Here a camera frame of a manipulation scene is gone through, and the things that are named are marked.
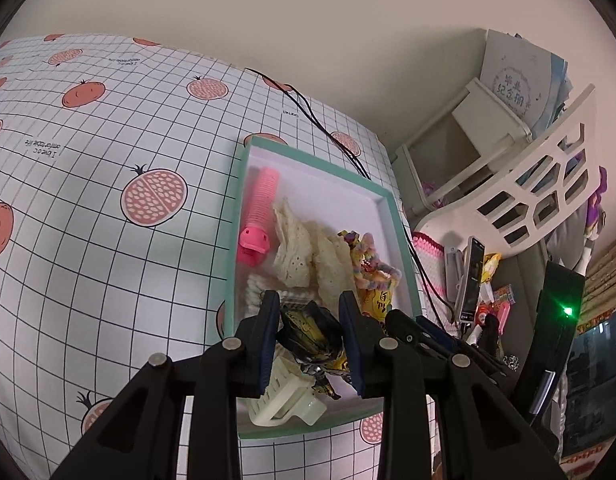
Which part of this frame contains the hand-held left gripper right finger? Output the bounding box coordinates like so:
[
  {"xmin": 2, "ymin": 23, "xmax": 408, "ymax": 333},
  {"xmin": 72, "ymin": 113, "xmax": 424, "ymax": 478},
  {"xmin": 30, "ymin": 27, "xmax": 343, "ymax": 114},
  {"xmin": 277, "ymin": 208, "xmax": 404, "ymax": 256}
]
[{"xmin": 338, "ymin": 290, "xmax": 558, "ymax": 480}]

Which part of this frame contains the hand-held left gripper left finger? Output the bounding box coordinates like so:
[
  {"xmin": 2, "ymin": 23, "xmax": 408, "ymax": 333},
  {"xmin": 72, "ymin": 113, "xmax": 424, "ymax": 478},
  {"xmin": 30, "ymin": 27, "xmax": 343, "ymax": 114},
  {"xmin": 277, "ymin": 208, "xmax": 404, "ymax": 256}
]
[{"xmin": 50, "ymin": 290, "xmax": 281, "ymax": 480}]

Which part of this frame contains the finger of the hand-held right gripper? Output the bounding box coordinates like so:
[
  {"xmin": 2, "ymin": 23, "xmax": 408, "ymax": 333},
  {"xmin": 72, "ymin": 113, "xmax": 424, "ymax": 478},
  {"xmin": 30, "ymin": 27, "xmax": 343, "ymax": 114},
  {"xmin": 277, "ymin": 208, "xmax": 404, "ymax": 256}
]
[
  {"xmin": 415, "ymin": 316, "xmax": 518, "ymax": 386},
  {"xmin": 384, "ymin": 309, "xmax": 459, "ymax": 358}
]

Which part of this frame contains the yellow snack packet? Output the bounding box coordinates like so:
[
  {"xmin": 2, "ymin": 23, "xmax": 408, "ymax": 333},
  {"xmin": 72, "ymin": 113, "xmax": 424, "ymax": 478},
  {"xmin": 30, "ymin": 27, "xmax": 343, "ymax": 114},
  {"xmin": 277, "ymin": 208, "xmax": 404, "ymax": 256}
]
[{"xmin": 355, "ymin": 285, "xmax": 393, "ymax": 323}]

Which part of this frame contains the black jointed toy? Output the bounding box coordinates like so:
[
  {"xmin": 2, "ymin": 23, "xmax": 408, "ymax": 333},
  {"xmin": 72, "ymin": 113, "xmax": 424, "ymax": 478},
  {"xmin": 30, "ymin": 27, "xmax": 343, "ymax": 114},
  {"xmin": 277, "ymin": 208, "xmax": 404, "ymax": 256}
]
[{"xmin": 277, "ymin": 300, "xmax": 353, "ymax": 401}]

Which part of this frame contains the cotton swab pack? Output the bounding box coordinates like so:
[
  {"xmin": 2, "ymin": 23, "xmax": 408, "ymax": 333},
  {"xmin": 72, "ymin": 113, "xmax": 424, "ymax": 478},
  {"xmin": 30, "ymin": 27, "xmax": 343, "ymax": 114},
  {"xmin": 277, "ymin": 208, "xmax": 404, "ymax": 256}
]
[{"xmin": 245, "ymin": 272, "xmax": 313, "ymax": 318}]

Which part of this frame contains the cream claw hair clip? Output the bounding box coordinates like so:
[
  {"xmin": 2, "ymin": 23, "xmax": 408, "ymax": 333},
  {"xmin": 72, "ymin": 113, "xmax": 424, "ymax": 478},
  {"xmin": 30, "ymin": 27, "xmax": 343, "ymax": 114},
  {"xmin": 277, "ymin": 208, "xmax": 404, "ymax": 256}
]
[{"xmin": 247, "ymin": 355, "xmax": 329, "ymax": 428}]

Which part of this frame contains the pastel fuzzy hair band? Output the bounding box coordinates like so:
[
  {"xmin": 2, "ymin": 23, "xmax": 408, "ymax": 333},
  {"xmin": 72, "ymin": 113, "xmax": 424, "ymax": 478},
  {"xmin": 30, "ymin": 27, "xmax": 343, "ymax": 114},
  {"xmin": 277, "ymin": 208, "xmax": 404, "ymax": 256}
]
[{"xmin": 350, "ymin": 232, "xmax": 403, "ymax": 291}]

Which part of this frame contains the cream lace cloth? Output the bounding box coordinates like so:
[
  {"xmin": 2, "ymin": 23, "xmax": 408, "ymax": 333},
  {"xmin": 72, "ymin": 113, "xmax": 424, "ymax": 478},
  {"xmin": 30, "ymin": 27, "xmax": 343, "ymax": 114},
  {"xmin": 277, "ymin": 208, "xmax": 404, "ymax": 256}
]
[{"xmin": 272, "ymin": 197, "xmax": 361, "ymax": 311}]

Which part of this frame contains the colourful block toy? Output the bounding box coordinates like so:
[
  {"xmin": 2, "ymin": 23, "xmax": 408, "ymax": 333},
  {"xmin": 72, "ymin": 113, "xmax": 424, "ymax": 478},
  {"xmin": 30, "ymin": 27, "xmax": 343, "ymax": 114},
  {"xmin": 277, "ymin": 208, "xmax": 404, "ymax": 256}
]
[{"xmin": 337, "ymin": 229, "xmax": 361, "ymax": 256}]

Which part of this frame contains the pink hair roller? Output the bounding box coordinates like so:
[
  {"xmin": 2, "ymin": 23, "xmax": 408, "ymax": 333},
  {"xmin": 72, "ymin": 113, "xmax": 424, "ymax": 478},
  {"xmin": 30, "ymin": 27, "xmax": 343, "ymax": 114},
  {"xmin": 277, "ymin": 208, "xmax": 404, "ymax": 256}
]
[{"xmin": 238, "ymin": 167, "xmax": 281, "ymax": 267}]

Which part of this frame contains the teal-edged white cardboard box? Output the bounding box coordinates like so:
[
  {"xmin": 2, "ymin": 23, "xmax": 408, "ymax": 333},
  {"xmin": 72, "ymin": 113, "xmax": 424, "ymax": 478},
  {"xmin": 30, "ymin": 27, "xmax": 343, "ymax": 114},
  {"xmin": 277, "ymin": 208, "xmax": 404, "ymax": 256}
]
[{"xmin": 223, "ymin": 135, "xmax": 423, "ymax": 441}]

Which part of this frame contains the grey phone stand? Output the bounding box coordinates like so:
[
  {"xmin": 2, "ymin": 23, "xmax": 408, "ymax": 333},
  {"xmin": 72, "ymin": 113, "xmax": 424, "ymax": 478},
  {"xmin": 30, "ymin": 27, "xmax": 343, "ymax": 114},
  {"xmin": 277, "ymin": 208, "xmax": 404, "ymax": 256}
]
[{"xmin": 445, "ymin": 247, "xmax": 463, "ymax": 311}]

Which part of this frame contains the black cloth item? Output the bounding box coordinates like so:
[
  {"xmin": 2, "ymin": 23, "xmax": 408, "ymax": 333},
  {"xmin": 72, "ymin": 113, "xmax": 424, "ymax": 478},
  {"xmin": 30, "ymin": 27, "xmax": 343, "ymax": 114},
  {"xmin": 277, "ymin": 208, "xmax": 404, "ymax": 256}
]
[{"xmin": 480, "ymin": 316, "xmax": 502, "ymax": 358}]

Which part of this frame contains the black smartphone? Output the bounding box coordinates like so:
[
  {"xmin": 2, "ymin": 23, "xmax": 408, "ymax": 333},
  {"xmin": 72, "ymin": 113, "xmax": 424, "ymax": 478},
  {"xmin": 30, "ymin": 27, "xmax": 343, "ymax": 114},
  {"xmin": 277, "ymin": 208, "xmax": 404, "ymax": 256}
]
[{"xmin": 458, "ymin": 236, "xmax": 486, "ymax": 323}]

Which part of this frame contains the gold patterned cloth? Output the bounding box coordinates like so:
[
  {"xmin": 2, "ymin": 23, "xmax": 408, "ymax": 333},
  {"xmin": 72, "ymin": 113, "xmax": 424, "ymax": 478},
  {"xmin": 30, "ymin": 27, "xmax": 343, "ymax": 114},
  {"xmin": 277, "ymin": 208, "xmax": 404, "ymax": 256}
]
[{"xmin": 580, "ymin": 232, "xmax": 616, "ymax": 331}]

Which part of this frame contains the pink white crocheted mat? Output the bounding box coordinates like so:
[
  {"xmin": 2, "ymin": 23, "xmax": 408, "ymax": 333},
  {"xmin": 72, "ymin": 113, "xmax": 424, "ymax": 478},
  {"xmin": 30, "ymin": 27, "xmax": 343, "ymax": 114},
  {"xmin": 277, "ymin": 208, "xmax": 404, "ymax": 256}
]
[{"xmin": 412, "ymin": 230, "xmax": 468, "ymax": 336}]

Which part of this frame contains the small yellow snack pack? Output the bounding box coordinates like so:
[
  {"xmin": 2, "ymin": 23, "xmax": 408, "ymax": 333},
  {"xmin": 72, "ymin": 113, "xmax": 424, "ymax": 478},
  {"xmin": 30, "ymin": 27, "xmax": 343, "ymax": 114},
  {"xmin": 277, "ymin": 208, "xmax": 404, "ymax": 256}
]
[{"xmin": 482, "ymin": 252, "xmax": 502, "ymax": 283}]

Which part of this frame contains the white lattice panel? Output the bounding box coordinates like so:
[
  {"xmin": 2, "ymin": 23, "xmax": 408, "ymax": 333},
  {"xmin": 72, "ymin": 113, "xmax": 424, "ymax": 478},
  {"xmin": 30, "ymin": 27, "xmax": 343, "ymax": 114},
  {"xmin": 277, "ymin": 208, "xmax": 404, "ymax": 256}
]
[{"xmin": 413, "ymin": 82, "xmax": 596, "ymax": 261}]

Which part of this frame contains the purple doll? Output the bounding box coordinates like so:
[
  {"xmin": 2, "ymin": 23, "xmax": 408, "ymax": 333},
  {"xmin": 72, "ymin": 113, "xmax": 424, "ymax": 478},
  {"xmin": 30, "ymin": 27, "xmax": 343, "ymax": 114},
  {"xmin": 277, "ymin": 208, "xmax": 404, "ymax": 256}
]
[{"xmin": 582, "ymin": 165, "xmax": 608, "ymax": 271}]

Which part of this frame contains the white tiered storage rack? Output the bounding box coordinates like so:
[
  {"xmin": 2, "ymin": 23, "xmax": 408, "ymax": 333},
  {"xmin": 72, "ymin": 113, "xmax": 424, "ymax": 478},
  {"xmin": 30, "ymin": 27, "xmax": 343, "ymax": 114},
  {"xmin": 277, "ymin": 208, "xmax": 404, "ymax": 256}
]
[{"xmin": 390, "ymin": 77, "xmax": 533, "ymax": 216}]

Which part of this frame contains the pale blue booklet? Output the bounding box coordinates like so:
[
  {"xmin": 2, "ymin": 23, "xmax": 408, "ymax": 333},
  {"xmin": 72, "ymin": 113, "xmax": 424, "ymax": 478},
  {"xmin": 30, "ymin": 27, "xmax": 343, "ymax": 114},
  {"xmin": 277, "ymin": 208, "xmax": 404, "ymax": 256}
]
[{"xmin": 478, "ymin": 29, "xmax": 571, "ymax": 136}]

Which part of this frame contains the black cable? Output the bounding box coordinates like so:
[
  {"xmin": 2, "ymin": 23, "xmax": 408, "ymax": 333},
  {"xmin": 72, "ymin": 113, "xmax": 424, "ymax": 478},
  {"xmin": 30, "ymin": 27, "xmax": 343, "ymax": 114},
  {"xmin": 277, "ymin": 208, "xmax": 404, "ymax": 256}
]
[
  {"xmin": 288, "ymin": 87, "xmax": 459, "ymax": 331},
  {"xmin": 245, "ymin": 66, "xmax": 461, "ymax": 333}
]

